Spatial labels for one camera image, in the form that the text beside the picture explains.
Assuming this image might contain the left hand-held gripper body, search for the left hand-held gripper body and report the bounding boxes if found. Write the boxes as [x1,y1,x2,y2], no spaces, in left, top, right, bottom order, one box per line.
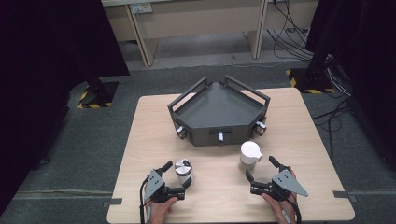
[144,170,186,204]

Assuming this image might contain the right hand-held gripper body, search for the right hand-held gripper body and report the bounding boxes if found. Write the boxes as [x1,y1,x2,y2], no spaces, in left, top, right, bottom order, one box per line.
[250,170,309,202]

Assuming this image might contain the white lidded jar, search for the white lidded jar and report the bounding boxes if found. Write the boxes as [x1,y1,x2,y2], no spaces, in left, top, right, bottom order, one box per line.
[238,140,263,175]

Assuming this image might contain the dark grey corner rack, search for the dark grey corner rack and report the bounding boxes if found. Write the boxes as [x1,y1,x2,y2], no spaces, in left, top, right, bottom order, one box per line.
[167,74,271,147]

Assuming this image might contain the person's right hand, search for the person's right hand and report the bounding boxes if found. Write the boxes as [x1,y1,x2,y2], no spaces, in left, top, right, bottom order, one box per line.
[261,192,297,224]

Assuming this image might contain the person's left hand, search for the person's left hand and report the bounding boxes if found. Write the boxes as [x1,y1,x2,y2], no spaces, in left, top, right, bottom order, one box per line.
[148,196,179,224]

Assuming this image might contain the black stand base striped tape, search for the black stand base striped tape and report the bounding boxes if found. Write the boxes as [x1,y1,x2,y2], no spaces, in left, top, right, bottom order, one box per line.
[285,46,335,95]
[77,77,120,110]

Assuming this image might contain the black curtain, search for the black curtain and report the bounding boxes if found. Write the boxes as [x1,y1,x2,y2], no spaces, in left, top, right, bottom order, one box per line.
[0,0,130,216]
[306,0,396,169]

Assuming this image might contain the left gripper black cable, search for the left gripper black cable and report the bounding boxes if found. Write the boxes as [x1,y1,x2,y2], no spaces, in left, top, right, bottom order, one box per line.
[139,175,153,224]

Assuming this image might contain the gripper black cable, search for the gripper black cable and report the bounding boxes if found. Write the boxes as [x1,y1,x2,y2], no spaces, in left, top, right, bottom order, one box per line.
[286,199,303,224]
[139,175,153,224]

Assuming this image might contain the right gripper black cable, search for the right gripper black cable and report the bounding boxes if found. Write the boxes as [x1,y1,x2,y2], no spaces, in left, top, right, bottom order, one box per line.
[286,199,303,224]

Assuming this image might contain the black floor cables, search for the black floor cables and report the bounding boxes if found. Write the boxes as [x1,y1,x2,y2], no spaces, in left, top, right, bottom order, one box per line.
[312,55,354,160]

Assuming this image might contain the black floor cable bundle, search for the black floor cable bundle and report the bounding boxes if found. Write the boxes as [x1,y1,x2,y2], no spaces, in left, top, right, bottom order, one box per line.
[266,0,316,62]

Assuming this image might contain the beige desk frame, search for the beige desk frame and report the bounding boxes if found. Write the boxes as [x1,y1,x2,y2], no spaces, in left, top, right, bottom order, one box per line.
[101,0,269,68]

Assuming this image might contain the white wall socket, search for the white wall socket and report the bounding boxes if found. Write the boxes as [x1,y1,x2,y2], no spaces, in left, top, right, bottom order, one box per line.
[130,3,153,15]

